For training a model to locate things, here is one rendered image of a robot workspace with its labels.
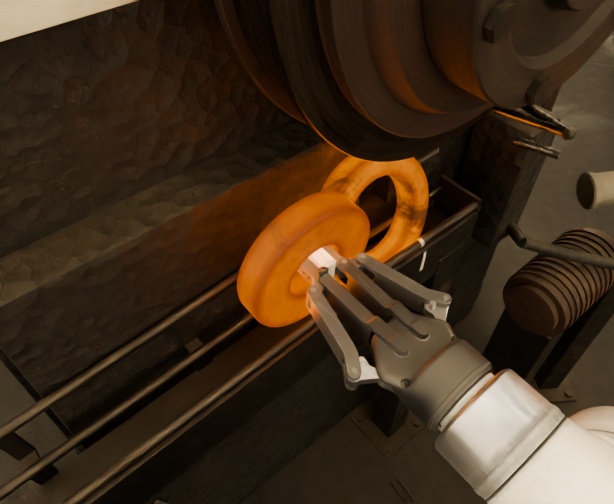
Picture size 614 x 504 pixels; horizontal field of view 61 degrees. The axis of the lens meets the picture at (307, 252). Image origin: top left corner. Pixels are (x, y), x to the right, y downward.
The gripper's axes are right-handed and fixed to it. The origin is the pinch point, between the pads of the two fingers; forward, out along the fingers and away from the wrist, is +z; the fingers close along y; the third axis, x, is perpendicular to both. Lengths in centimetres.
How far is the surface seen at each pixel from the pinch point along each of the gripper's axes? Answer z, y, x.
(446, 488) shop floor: -22, 26, -83
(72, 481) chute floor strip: 4.1, -29.9, -21.6
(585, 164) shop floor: 20, 154, -86
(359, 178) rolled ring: 5.8, 13.1, -1.8
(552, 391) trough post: -24, 64, -83
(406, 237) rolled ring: 1.5, 19.5, -13.3
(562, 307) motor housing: -17, 43, -32
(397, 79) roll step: -2.3, 6.4, 18.1
